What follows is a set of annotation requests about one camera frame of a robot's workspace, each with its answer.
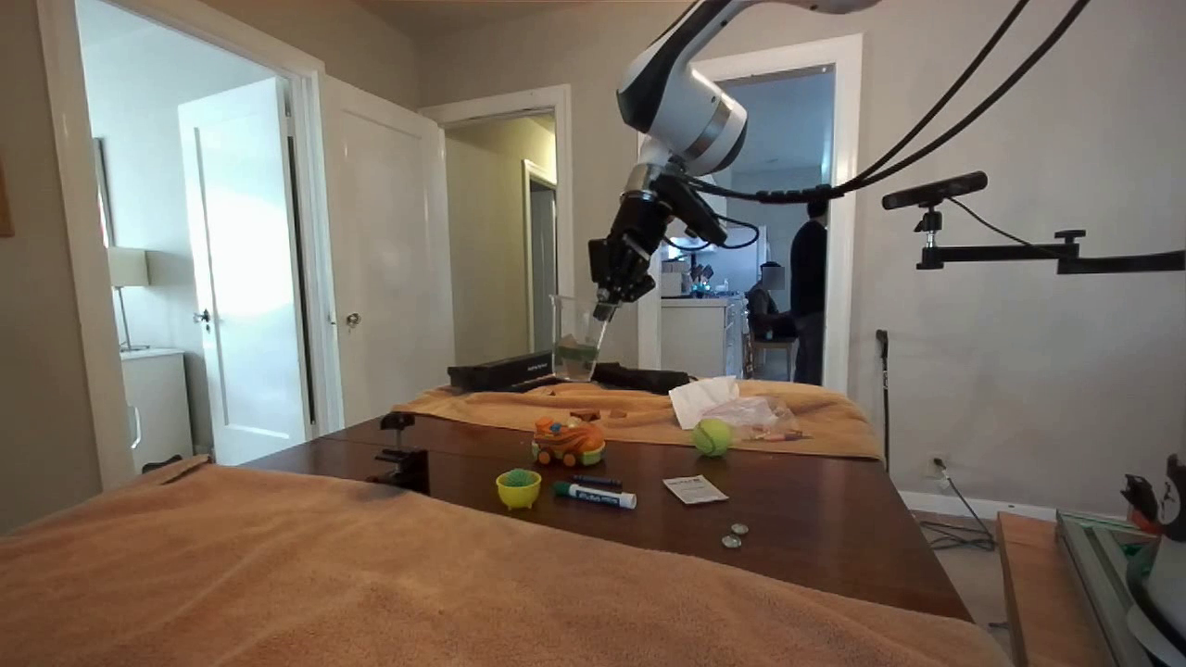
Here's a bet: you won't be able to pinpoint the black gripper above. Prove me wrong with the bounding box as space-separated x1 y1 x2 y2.
587 187 669 322

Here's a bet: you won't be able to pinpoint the clear plastic cup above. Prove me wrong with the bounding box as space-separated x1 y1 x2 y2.
550 297 605 381

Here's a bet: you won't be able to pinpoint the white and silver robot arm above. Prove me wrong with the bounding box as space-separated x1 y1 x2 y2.
587 0 873 322

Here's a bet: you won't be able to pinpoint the small yellow-green cup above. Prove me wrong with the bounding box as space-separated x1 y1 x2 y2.
496 467 541 512

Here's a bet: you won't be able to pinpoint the black long case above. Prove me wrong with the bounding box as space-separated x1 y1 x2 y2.
448 352 688 394

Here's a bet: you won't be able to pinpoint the white tissue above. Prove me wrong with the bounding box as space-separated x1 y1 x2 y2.
667 376 736 428

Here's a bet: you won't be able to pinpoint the orange toy truck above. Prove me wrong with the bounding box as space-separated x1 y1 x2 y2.
533 418 605 469

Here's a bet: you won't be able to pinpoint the black pen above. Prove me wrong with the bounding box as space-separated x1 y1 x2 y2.
566 473 626 488

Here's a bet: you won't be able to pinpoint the yellow tennis ball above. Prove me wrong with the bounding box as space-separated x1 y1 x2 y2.
691 418 736 460

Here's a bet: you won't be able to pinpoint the green and white marker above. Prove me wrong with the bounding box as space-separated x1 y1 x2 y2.
550 483 637 512

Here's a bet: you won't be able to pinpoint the person in dark clothes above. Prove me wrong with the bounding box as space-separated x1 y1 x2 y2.
789 199 825 384

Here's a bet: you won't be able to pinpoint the orange towel near door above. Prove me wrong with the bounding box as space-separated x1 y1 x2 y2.
406 376 881 460

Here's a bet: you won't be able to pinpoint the white door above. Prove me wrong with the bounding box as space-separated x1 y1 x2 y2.
321 79 454 422

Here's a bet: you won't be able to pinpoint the white cabinet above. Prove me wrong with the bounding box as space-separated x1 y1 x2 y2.
123 348 192 469

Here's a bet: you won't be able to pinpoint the white table lamp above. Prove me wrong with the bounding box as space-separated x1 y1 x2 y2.
107 244 148 348

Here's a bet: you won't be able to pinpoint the orange towel near window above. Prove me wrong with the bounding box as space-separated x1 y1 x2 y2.
0 467 1006 667

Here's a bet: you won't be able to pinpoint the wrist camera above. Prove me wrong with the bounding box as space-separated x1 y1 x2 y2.
652 175 727 244

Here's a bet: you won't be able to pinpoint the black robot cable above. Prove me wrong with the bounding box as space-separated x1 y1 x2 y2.
695 0 1094 252

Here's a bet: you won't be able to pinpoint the black camera on mount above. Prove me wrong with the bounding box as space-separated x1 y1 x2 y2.
881 170 1186 275

